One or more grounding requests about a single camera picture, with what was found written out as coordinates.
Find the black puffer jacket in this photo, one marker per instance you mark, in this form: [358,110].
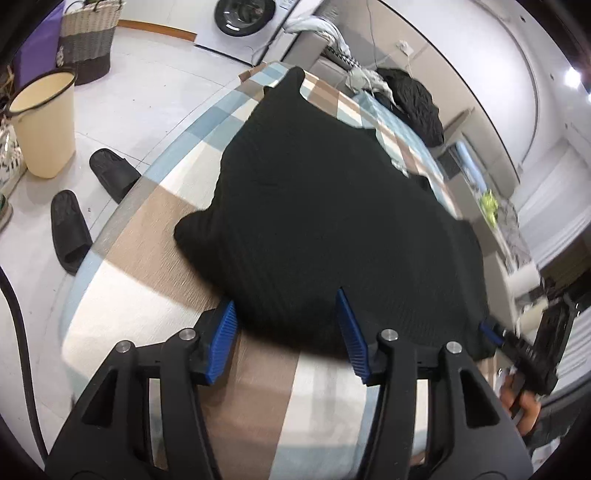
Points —
[413,106]

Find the light blue blanket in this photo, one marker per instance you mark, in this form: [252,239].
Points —
[316,30]

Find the white wall socket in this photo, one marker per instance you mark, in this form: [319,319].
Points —
[405,46]

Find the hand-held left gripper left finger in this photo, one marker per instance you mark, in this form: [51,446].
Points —
[221,341]

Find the brown blue checkered tablecloth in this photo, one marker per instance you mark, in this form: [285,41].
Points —
[138,263]

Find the green plush toy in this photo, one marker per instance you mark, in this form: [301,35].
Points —
[490,207]

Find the beige sofa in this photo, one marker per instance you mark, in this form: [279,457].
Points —
[309,50]

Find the woven two-tone laundry basket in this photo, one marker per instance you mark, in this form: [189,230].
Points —
[90,41]

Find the black knit sweater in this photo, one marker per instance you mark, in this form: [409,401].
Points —
[323,207]

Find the white washing machine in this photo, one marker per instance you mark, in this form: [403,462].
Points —
[249,23]

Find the grey garment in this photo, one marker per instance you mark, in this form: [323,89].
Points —
[367,81]

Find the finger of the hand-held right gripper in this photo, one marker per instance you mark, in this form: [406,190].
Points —
[491,332]

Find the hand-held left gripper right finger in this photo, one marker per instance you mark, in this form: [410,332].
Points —
[353,337]

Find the purple bag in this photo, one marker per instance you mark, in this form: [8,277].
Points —
[39,46]

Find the beige trash bin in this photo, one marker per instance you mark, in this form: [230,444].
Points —
[44,134]

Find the person's right hand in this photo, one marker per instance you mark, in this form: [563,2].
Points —
[524,406]

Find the teal checkered table cover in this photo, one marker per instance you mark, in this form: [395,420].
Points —
[390,115]

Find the white cylinder appliance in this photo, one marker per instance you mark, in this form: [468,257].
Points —
[524,280]

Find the light blue pillow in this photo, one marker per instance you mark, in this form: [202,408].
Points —
[468,161]

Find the black slipper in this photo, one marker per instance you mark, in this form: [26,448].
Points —
[69,230]
[113,173]

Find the white sneakers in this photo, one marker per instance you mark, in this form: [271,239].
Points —
[10,170]

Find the grey duvet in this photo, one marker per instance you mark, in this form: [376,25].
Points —
[515,235]

